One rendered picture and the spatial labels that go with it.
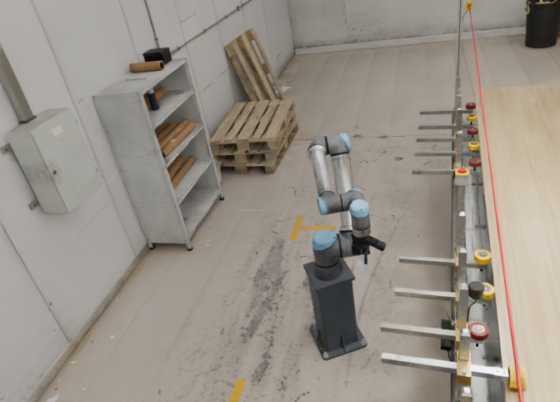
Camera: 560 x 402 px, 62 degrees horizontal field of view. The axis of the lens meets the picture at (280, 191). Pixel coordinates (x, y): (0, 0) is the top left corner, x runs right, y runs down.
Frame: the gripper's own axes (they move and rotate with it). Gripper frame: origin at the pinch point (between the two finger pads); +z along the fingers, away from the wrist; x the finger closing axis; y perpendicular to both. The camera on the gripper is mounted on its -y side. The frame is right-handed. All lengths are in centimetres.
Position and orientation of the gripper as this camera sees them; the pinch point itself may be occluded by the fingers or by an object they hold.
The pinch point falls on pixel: (368, 263)
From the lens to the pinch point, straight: 246.7
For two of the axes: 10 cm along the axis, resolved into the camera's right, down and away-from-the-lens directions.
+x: -2.5, 5.3, -8.1
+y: -9.5, 0.0, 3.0
